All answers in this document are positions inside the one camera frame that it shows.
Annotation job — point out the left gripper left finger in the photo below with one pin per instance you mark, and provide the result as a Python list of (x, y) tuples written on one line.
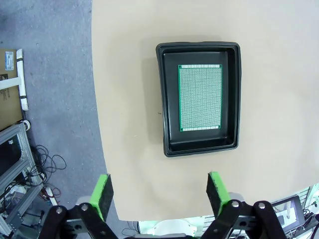
[(99, 199)]

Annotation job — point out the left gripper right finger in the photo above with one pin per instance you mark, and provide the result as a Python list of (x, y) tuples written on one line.
[(219, 196)]

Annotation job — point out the green perforated circuit board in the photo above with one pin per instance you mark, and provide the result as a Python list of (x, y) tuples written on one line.
[(199, 97)]

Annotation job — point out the black ESD tray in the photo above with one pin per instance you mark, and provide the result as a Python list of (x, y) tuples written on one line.
[(167, 104)]

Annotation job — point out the white power strip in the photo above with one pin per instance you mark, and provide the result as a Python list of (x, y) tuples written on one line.
[(51, 195)]

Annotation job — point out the small display screen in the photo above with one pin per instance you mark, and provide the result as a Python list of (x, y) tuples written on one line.
[(289, 214)]

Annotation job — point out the flat cardboard box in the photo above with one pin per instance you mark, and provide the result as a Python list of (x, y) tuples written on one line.
[(8, 107)]

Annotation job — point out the white table foot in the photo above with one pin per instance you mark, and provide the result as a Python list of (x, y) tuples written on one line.
[(21, 74)]

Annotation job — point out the aluminium profile frame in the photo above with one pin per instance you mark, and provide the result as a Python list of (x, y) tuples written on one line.
[(22, 149)]

